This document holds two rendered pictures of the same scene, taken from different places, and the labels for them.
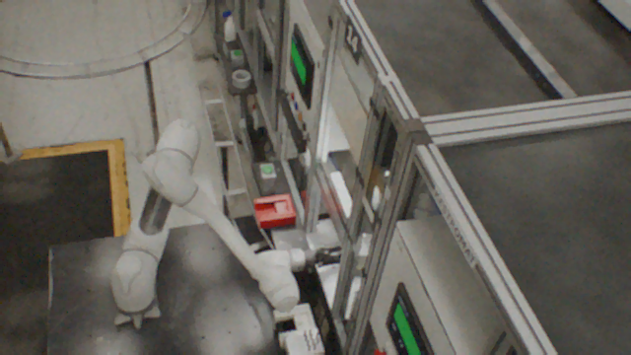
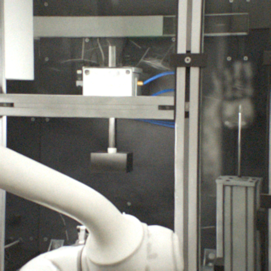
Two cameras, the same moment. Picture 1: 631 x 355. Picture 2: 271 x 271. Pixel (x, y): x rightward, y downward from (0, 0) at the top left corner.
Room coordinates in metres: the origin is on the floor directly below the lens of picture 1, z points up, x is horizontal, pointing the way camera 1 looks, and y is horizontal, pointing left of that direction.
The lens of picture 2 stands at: (0.59, 1.05, 1.33)
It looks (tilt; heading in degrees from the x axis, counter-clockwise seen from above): 3 degrees down; 303
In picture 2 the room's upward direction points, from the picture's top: 1 degrees clockwise
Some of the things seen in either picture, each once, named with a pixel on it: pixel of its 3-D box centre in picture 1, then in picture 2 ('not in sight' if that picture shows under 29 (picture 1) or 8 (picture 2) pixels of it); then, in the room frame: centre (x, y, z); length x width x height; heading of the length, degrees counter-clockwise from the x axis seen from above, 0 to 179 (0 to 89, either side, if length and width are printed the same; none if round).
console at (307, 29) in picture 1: (331, 65); not in sight; (1.87, -0.04, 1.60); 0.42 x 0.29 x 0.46; 20
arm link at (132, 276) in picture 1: (132, 278); not in sight; (1.35, 0.65, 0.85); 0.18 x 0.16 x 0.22; 1
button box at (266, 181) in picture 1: (268, 178); not in sight; (1.86, 0.17, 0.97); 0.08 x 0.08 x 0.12; 20
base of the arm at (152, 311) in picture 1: (136, 303); not in sight; (1.33, 0.64, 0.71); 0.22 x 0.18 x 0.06; 20
